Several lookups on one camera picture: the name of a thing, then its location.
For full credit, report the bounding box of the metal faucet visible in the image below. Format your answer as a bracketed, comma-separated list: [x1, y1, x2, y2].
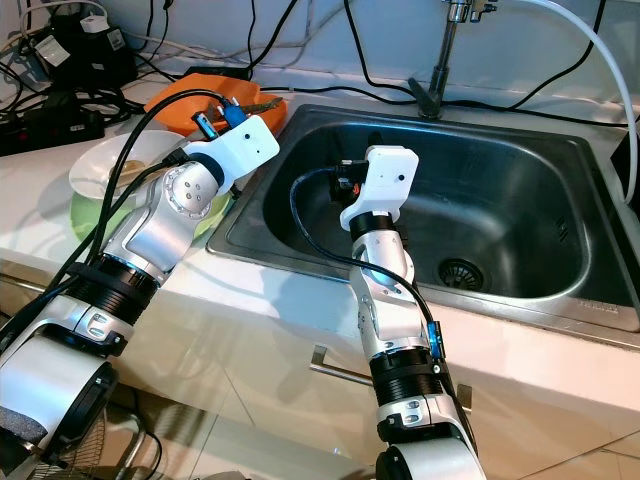
[408, 0, 506, 119]

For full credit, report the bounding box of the white hose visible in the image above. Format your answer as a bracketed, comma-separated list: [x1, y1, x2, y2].
[510, 0, 639, 126]

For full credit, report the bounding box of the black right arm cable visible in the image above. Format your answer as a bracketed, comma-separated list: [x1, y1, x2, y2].
[288, 168, 446, 361]

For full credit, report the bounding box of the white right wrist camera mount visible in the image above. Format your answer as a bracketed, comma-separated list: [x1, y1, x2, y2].
[340, 145, 419, 233]

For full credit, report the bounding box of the white plug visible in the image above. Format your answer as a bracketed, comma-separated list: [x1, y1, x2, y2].
[75, 12, 111, 33]

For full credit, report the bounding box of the black charger box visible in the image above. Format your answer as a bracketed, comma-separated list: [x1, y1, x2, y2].
[30, 10, 137, 87]

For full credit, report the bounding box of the green plate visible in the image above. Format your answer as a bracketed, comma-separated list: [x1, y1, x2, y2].
[70, 188, 231, 251]

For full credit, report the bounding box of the grey floor fan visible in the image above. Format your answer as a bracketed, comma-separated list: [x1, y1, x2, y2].
[100, 395, 163, 480]

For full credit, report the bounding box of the black drain strainer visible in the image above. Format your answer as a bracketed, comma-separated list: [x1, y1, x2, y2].
[440, 258, 486, 293]

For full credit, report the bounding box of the white kitchen cabinet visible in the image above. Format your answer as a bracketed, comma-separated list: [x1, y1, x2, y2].
[0, 255, 640, 480]

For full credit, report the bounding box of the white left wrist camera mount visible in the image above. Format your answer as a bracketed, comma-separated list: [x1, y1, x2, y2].
[185, 118, 281, 191]

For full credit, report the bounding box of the stainless steel sink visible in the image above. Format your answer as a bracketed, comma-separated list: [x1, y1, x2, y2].
[205, 103, 640, 336]

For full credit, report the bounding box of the black appliance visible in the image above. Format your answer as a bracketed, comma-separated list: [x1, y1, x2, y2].
[610, 125, 640, 191]

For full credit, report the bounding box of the black power strip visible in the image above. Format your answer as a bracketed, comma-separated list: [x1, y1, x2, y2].
[0, 105, 107, 157]

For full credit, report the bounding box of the white bowl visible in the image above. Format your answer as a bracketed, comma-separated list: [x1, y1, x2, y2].
[68, 130, 191, 201]

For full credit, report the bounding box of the orange bowl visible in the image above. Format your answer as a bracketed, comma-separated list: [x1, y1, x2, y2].
[145, 75, 286, 139]

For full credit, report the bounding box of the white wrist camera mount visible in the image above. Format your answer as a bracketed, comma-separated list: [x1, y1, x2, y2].
[340, 145, 419, 233]
[185, 118, 281, 191]

